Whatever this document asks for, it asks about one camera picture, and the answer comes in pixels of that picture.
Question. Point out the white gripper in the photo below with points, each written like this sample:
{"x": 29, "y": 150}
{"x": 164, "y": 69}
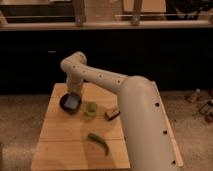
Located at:
{"x": 74, "y": 85}

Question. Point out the blue sponge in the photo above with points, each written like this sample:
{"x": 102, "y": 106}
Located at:
{"x": 72, "y": 101}

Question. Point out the purple bowl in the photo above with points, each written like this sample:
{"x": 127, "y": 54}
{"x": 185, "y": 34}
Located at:
{"x": 62, "y": 101}

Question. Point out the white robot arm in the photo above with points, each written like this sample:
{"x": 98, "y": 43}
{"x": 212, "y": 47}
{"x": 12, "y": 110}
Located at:
{"x": 143, "y": 121}

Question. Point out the green cup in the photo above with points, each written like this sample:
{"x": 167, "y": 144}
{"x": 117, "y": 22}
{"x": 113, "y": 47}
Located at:
{"x": 91, "y": 109}

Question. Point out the green chili pepper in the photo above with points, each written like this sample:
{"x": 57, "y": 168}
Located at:
{"x": 99, "y": 140}

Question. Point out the wooden board table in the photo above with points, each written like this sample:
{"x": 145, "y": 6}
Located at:
{"x": 63, "y": 144}

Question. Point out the wooden shelf rail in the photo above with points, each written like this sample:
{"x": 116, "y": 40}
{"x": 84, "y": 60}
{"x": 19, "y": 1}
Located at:
{"x": 106, "y": 25}

